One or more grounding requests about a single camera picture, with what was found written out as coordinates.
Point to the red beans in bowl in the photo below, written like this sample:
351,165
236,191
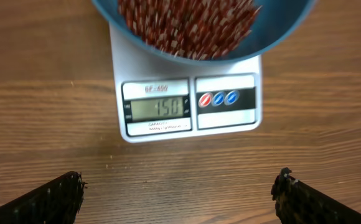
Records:
193,29

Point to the blue bowl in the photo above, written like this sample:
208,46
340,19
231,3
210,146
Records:
275,22

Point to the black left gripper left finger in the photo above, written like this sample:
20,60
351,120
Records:
56,202

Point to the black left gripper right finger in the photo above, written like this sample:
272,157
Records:
298,203

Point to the white digital kitchen scale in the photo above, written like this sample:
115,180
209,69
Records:
158,99

